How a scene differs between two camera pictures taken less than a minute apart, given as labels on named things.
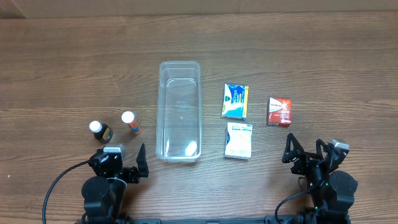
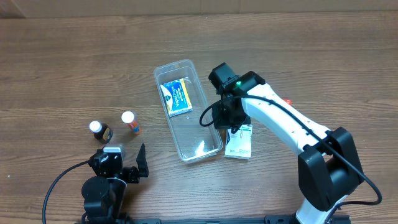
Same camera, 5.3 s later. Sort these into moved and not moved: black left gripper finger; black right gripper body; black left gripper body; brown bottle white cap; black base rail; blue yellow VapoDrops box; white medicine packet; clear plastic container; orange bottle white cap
Moved: blue yellow VapoDrops box; clear plastic container; black right gripper body
Not moved: white medicine packet; brown bottle white cap; orange bottle white cap; black left gripper finger; black base rail; black left gripper body
